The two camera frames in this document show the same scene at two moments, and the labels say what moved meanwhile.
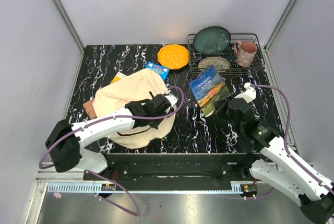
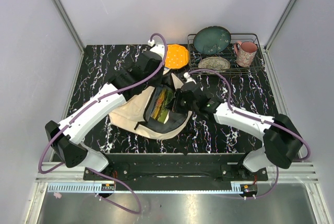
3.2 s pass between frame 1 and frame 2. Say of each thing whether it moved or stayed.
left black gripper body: moved
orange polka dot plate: stayed
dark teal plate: stayed
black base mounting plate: stayed
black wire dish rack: stayed
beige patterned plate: stayed
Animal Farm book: moved
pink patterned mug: stayed
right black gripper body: moved
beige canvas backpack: moved
